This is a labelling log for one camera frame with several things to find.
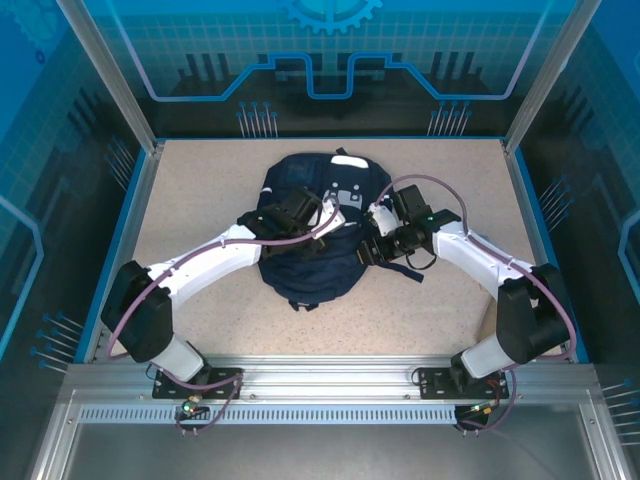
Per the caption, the navy blue backpack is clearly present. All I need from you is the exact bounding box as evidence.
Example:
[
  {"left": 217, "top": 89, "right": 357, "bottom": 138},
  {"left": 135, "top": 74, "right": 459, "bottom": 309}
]
[{"left": 236, "top": 147, "right": 426, "bottom": 312}]

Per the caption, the right connector with green light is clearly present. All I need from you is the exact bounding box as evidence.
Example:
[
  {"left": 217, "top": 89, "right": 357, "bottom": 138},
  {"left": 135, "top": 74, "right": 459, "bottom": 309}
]
[{"left": 467, "top": 399, "right": 502, "bottom": 419}]

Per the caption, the connector with green light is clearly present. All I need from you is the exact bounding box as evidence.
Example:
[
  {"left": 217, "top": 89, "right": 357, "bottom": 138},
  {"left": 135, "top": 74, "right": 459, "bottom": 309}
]
[
  {"left": 180, "top": 394, "right": 210, "bottom": 417},
  {"left": 467, "top": 399, "right": 502, "bottom": 419}
]

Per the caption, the left connector with green light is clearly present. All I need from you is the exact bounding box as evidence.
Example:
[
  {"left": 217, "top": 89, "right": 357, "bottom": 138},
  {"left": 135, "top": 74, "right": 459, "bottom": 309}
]
[{"left": 180, "top": 394, "right": 210, "bottom": 417}]

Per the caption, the steel bottom panel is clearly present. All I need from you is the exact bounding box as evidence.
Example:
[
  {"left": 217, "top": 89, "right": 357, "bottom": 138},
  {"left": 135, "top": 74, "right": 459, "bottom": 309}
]
[{"left": 29, "top": 389, "right": 631, "bottom": 480}]

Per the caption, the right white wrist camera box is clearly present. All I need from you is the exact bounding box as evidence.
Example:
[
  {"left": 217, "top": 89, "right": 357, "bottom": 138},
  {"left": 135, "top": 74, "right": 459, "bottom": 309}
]
[{"left": 367, "top": 202, "right": 400, "bottom": 239}]

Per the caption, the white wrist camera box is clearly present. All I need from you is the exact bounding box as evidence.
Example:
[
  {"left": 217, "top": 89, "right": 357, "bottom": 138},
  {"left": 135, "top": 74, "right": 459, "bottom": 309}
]
[
  {"left": 319, "top": 197, "right": 347, "bottom": 234},
  {"left": 367, "top": 202, "right": 400, "bottom": 239}
]

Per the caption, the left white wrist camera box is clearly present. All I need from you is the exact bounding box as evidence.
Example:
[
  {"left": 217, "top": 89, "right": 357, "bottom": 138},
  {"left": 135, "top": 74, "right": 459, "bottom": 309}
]
[{"left": 319, "top": 197, "right": 347, "bottom": 234}]

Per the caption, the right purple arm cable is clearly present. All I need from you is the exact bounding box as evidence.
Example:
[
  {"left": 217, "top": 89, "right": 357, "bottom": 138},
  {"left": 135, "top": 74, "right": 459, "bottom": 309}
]
[{"left": 372, "top": 173, "right": 579, "bottom": 436}]

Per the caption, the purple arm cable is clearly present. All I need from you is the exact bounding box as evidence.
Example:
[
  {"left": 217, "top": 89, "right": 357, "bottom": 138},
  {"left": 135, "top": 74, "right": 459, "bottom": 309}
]
[
  {"left": 372, "top": 173, "right": 579, "bottom": 436},
  {"left": 104, "top": 196, "right": 344, "bottom": 437}
]

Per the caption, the right aluminium side rail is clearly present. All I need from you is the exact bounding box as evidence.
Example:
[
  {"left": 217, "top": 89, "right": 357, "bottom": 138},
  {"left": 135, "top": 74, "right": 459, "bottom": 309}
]
[{"left": 499, "top": 139, "right": 591, "bottom": 364}]

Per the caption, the aluminium side rail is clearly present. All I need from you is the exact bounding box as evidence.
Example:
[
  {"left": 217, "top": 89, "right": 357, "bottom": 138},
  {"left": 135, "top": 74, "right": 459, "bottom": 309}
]
[
  {"left": 82, "top": 142, "right": 166, "bottom": 364},
  {"left": 499, "top": 139, "right": 591, "bottom": 364}
]

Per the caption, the aluminium mounting rail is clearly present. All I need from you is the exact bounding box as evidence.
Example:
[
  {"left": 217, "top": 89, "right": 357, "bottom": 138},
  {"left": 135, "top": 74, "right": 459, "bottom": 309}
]
[{"left": 64, "top": 353, "right": 601, "bottom": 401}]

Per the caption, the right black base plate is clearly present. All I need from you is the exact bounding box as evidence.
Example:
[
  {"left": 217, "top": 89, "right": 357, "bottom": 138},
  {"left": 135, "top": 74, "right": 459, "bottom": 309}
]
[{"left": 418, "top": 367, "right": 510, "bottom": 400}]

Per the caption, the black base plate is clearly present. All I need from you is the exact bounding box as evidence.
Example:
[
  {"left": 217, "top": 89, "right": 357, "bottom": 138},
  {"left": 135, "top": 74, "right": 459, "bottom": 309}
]
[
  {"left": 418, "top": 367, "right": 510, "bottom": 400},
  {"left": 152, "top": 367, "right": 245, "bottom": 400}
]

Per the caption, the left aluminium side rail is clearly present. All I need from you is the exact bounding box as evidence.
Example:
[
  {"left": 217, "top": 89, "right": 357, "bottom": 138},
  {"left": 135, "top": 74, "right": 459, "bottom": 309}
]
[{"left": 82, "top": 142, "right": 166, "bottom": 364}]

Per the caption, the slotted grey cable duct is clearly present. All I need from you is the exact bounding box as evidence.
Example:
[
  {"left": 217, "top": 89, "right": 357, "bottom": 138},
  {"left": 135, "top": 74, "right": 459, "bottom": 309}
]
[{"left": 78, "top": 405, "right": 459, "bottom": 425}]

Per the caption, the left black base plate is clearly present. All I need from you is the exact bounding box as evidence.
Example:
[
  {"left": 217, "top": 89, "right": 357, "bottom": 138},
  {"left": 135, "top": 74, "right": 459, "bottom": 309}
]
[{"left": 152, "top": 367, "right": 245, "bottom": 400}]

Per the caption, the right aluminium frame post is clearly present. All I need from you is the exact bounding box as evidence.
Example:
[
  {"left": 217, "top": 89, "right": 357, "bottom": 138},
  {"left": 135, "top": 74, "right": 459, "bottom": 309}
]
[{"left": 502, "top": 0, "right": 596, "bottom": 154}]

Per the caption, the aluminium frame post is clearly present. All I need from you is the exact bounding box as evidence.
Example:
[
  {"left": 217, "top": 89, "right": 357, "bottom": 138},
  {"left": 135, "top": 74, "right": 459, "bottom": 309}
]
[
  {"left": 502, "top": 0, "right": 596, "bottom": 154},
  {"left": 55, "top": 0, "right": 167, "bottom": 154}
]

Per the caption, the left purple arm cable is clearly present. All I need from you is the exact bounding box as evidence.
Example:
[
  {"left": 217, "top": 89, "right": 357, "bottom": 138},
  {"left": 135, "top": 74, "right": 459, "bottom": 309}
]
[{"left": 104, "top": 196, "right": 344, "bottom": 437}]

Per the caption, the left aluminium frame post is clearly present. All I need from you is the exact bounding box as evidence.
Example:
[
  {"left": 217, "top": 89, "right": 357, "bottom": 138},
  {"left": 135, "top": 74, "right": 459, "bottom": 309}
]
[{"left": 55, "top": 0, "right": 167, "bottom": 154}]

